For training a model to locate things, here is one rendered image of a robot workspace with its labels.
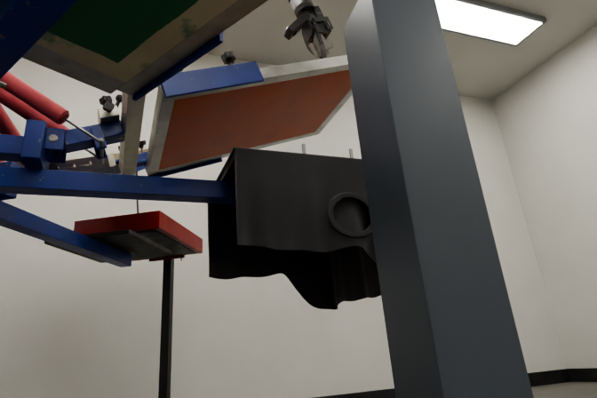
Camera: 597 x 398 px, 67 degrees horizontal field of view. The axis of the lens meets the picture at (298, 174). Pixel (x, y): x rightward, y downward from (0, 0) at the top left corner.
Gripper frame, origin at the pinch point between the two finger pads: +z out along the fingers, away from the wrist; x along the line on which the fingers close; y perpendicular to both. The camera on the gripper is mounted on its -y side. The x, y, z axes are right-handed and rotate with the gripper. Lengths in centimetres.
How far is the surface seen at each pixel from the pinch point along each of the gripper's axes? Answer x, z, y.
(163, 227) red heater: 117, 11, -45
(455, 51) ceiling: 161, -85, 274
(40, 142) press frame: 19, 2, -87
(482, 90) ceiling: 211, -58, 347
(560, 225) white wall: 190, 104, 319
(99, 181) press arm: 24, 15, -75
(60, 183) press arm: 24, 13, -85
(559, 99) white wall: 149, -7, 358
